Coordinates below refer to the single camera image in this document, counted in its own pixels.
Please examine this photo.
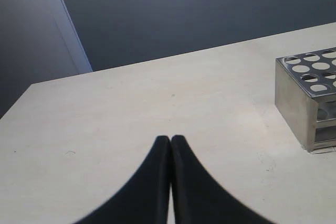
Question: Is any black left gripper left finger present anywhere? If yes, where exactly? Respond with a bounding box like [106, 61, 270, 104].
[77, 135, 171, 223]

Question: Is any stainless steel test tube rack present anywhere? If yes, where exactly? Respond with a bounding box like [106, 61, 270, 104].
[275, 47, 335, 152]

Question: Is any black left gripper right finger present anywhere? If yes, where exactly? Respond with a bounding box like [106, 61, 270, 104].
[171, 135, 271, 223]

